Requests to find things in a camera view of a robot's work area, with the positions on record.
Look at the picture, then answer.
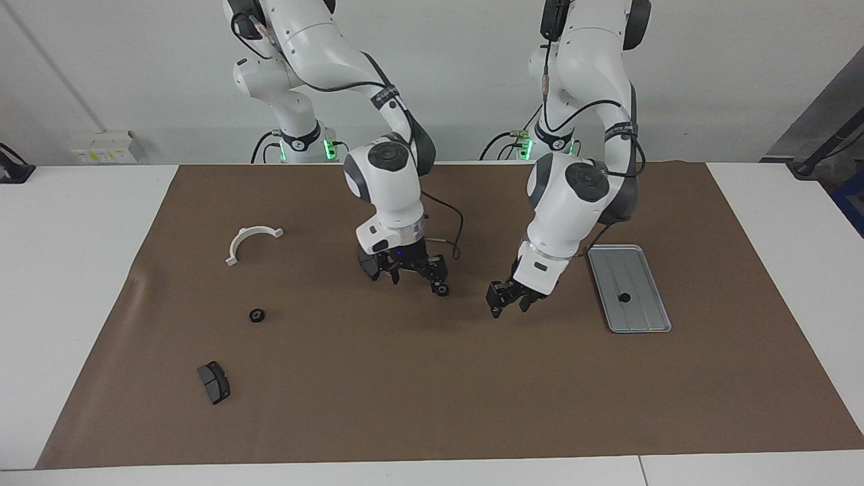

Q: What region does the silver metal tray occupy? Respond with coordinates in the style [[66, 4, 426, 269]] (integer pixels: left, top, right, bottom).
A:
[[586, 244, 673, 334]]

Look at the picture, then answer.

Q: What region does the brown table mat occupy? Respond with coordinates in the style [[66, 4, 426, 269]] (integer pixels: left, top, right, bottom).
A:
[[35, 161, 864, 470]]

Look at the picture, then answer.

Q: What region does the black pole stand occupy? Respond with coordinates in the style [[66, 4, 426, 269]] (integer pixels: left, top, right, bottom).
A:
[[790, 108, 864, 180]]

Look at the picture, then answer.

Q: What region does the blue crate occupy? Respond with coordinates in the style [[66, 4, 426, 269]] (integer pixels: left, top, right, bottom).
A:
[[830, 169, 864, 237]]

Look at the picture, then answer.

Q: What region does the grey slanted panel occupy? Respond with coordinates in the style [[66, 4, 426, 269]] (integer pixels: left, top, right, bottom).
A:
[[761, 47, 864, 163]]

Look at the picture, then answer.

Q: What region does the black clamp base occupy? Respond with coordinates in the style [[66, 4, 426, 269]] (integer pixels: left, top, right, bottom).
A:
[[0, 143, 36, 184]]

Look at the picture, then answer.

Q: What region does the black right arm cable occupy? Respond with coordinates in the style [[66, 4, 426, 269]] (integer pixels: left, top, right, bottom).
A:
[[229, 10, 465, 261]]

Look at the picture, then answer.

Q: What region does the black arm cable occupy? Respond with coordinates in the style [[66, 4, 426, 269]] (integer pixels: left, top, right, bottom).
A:
[[540, 34, 647, 261], [229, 10, 465, 261]]

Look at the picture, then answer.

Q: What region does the black base cable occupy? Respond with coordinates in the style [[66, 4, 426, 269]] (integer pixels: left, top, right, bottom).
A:
[[479, 121, 541, 161], [251, 132, 284, 165]]

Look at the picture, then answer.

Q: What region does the white curved plastic bracket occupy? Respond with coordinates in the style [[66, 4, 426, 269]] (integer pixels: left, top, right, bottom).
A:
[[225, 226, 285, 267]]

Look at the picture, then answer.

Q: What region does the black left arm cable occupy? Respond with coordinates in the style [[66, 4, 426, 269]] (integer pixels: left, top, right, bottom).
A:
[[540, 34, 647, 261]]

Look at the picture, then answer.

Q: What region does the white wall socket box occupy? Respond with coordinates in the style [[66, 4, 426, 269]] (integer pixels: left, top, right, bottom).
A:
[[70, 130, 139, 165]]

